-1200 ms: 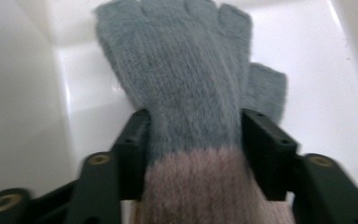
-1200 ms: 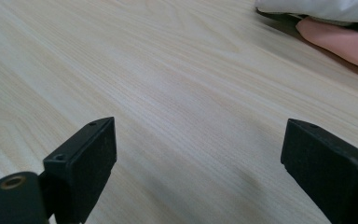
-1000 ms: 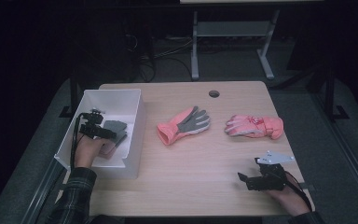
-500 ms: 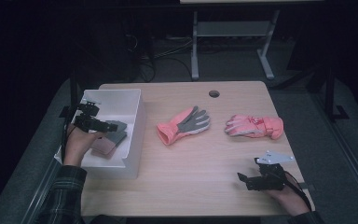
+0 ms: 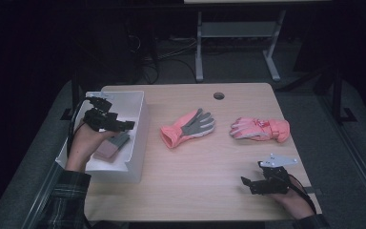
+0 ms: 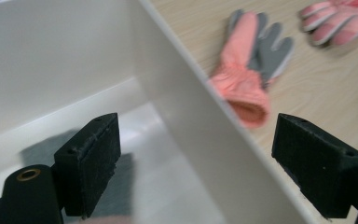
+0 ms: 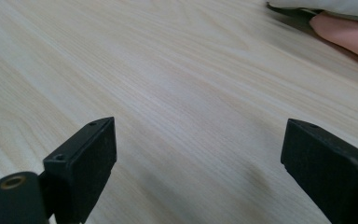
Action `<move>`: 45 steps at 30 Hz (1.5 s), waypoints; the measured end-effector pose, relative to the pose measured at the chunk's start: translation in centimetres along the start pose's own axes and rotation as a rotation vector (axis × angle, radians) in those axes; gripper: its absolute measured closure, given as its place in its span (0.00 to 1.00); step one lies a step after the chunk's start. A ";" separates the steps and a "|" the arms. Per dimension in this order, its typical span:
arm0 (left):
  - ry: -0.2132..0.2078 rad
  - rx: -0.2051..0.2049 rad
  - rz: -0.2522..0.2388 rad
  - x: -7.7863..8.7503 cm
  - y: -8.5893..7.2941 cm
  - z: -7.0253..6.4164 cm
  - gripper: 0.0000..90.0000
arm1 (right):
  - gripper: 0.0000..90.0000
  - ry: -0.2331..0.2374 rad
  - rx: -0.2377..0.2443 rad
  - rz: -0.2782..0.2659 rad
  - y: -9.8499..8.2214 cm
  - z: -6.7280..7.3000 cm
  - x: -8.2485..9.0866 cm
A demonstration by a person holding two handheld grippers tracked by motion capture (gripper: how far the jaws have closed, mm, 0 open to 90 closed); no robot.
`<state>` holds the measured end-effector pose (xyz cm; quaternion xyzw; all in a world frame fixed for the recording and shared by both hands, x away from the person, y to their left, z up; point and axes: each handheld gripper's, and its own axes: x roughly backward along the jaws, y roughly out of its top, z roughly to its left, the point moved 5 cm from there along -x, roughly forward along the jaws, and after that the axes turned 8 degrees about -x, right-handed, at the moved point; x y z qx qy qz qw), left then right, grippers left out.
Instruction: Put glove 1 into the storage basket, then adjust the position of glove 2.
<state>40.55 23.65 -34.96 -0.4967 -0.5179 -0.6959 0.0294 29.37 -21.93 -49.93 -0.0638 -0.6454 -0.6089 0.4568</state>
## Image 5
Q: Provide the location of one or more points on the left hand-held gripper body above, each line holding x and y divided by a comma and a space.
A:
100, 119

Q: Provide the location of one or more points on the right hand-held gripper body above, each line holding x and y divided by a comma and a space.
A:
274, 183

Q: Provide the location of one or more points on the white box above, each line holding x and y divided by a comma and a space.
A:
133, 108

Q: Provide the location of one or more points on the pink padded ski glove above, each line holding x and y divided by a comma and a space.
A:
260, 129

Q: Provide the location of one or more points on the pink glove with grey palm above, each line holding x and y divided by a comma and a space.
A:
187, 127

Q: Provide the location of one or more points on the black stand leg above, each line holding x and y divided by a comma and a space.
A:
75, 86
338, 95

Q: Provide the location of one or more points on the black tape strip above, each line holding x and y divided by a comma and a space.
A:
316, 191

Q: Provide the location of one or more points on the grey metal stand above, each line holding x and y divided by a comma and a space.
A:
238, 30

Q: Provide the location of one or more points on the metal floor rail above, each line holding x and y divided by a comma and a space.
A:
35, 206
355, 149

